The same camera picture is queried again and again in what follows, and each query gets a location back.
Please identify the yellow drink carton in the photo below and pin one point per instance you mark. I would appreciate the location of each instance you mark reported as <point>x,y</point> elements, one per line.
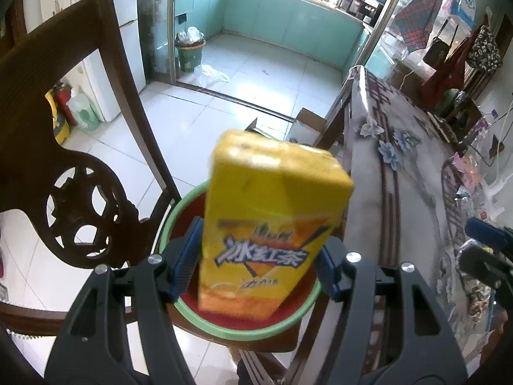
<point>264,192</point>

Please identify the floral tablecloth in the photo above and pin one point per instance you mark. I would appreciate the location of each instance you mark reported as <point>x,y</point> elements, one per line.
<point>408,192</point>

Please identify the red fire extinguisher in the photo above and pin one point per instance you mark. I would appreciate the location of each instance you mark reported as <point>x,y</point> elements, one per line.
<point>64,102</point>

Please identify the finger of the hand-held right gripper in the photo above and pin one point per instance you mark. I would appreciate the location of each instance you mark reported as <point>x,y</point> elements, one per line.
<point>489,232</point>
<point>485,264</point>

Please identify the yellow plastic container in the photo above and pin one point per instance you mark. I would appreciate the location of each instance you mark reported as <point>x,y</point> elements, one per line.
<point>60,128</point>

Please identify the black white patterned bag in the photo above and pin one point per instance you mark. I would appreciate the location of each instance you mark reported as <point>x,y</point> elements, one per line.
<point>487,50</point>

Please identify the dark carved wooden chair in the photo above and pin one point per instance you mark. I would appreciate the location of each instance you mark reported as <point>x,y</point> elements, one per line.
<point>24,128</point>

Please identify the dark handbag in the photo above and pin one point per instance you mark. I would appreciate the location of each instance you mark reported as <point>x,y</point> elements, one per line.
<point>439,50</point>

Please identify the cardboard box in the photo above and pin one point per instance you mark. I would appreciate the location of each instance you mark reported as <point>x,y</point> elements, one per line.
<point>308,122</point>

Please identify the red cloth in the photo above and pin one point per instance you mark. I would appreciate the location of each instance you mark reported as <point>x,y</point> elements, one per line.
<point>445,80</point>

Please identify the clear plastic jug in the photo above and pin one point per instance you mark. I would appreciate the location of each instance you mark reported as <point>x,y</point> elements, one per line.
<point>83,112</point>

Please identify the plaid cloth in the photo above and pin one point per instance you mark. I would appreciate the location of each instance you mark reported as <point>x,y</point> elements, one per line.
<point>421,12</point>

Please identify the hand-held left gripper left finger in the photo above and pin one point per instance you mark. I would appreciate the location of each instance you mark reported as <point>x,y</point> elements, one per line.
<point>186,258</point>

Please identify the red bucket with green rim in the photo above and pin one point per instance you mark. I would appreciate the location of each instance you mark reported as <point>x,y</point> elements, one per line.
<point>188,210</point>

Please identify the teal kitchen cabinets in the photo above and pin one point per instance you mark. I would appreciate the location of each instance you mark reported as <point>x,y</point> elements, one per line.
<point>280,20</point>

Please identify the green waste bin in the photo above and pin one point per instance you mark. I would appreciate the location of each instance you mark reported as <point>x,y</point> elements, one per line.
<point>190,56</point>

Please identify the white refrigerator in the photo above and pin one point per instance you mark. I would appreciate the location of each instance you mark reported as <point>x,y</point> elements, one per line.
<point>128,48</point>

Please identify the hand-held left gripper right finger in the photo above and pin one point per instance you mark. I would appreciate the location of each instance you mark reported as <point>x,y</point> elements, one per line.
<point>328,274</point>

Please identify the white plastic bag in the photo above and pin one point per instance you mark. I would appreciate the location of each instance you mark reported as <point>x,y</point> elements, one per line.
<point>210,74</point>

